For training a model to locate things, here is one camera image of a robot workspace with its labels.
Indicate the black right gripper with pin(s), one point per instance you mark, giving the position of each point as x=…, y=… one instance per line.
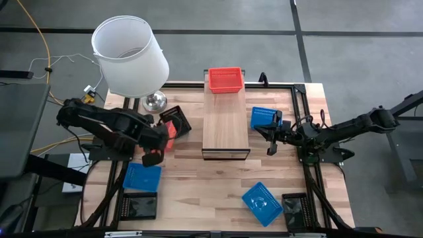
x=287, y=134

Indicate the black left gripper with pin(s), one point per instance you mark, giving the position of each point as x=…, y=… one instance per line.
x=153, y=139

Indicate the blue plastic basket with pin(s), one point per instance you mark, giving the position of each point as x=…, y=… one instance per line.
x=262, y=204
x=142, y=178
x=261, y=115

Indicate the red plastic basket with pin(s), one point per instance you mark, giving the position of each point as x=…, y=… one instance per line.
x=170, y=132
x=226, y=79

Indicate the black plastic basket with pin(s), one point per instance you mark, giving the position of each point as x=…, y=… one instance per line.
x=176, y=120
x=138, y=206
x=295, y=211

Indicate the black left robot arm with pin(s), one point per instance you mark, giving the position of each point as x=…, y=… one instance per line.
x=99, y=119

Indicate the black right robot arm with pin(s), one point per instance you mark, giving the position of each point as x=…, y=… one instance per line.
x=347, y=127

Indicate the black table clamp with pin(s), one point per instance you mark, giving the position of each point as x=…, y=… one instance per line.
x=263, y=78

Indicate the white shade silver table lamp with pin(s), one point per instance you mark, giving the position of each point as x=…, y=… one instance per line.
x=138, y=72

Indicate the yellow plug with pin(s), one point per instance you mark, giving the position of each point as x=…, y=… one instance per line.
x=88, y=98

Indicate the white paper sheet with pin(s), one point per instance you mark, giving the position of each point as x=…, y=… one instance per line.
x=77, y=163

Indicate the white power adapter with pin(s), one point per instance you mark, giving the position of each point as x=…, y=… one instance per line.
x=89, y=89

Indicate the black slanted beam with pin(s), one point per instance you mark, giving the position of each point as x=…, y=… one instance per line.
x=56, y=170

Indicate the black metal stand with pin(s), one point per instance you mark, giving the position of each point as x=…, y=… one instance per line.
x=400, y=155

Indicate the dark grey desk top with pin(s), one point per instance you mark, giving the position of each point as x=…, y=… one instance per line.
x=20, y=132

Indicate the black flat floor bar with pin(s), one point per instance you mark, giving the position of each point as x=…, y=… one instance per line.
x=16, y=74

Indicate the wooden shelf with black frame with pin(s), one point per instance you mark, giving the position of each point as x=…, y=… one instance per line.
x=224, y=125

